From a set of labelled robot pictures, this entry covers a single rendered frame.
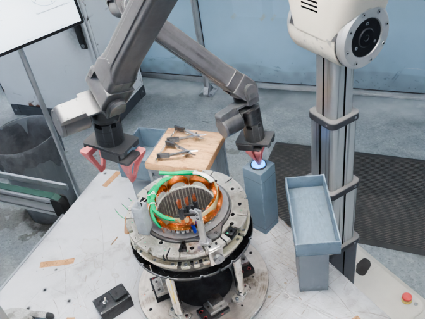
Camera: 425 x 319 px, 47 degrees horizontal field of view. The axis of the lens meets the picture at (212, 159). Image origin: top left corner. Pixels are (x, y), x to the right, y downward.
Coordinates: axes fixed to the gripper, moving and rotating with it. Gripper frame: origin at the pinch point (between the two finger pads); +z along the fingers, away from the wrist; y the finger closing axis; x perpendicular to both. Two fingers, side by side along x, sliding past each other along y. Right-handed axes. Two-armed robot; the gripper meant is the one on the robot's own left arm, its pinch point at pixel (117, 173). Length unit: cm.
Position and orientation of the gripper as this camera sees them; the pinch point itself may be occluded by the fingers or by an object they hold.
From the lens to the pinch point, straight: 110.2
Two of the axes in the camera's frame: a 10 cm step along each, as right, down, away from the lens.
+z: 0.3, 7.8, 6.3
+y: 8.9, 2.6, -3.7
